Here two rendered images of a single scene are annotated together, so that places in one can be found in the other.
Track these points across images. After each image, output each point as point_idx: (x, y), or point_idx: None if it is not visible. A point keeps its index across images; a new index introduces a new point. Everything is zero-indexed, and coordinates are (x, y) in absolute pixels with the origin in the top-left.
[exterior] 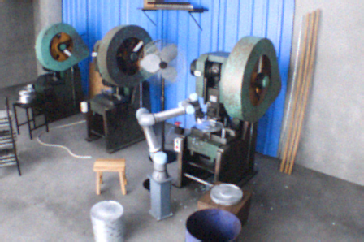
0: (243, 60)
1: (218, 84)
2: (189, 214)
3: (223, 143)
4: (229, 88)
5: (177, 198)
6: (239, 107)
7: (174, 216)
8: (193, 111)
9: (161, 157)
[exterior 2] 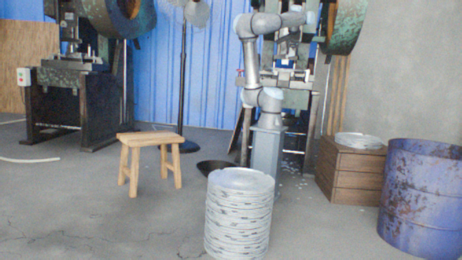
0: None
1: (302, 6)
2: (298, 191)
3: (309, 89)
4: None
5: None
6: (360, 18)
7: (282, 196)
8: (314, 20)
9: (279, 90)
